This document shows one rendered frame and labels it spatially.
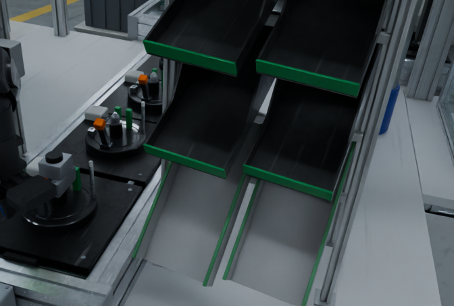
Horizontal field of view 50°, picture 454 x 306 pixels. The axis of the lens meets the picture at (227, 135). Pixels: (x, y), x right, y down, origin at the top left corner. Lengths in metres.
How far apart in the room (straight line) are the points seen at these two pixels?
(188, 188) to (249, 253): 0.15
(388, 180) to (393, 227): 0.20
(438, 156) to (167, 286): 0.92
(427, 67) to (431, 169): 0.48
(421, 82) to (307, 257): 1.17
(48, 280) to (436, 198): 0.96
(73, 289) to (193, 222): 0.22
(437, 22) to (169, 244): 1.27
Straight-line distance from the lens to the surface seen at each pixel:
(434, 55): 1.85
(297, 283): 0.81
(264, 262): 0.82
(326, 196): 0.69
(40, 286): 0.88
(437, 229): 1.46
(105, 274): 0.89
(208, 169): 0.70
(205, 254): 0.82
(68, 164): 0.93
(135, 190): 1.03
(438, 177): 1.47
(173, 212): 0.85
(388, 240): 1.19
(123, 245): 0.93
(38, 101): 1.62
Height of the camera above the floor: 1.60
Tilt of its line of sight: 31 degrees down
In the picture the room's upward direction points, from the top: 6 degrees clockwise
